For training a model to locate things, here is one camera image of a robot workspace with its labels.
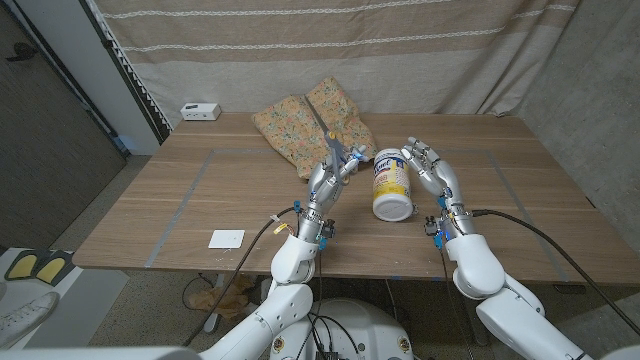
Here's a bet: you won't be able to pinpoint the perforated metal rail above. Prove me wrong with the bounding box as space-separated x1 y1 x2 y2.
79 0 174 146

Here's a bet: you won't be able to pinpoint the grey scissors with tan grips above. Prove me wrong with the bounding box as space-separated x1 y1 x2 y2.
302 93 351 187

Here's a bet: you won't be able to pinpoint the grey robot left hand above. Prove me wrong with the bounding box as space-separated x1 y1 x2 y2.
297 144 370 247

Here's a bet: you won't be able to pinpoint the dark grey door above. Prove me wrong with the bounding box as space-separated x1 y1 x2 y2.
0 0 127 251

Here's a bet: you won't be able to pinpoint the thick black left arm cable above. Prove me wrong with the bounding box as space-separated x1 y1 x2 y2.
182 207 301 347

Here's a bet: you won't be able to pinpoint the yellow black foot pad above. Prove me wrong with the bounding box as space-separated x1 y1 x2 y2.
42 252 75 286
3 249 44 282

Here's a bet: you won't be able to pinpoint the floral patterned cloth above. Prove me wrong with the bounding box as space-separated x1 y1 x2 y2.
252 75 380 180

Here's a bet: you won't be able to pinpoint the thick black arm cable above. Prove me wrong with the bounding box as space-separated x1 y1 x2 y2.
472 208 640 336
182 207 301 347

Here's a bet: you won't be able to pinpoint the crumpled brown paper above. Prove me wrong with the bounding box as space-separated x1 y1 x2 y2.
189 273 256 321

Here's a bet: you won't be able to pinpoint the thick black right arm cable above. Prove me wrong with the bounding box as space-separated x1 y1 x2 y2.
472 208 640 336

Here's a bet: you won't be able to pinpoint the metal table leg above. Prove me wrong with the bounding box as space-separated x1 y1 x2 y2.
203 273 225 334

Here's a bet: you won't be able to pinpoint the white sneaker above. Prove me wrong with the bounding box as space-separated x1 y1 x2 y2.
0 291 61 346

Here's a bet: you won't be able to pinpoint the beige striped curtain backdrop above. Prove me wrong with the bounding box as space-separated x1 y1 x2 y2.
92 0 581 117

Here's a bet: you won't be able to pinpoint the white yellow wipes canister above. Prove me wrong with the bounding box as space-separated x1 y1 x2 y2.
371 147 415 223

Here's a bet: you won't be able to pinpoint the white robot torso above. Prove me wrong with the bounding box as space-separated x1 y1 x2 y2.
269 298 414 360

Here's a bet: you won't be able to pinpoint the white power strip box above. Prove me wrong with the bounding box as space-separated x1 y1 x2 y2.
180 102 223 122

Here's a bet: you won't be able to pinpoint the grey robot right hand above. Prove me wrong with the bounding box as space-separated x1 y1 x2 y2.
399 136 477 238

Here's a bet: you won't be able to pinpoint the white paper slip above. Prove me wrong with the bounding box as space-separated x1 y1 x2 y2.
208 229 246 250

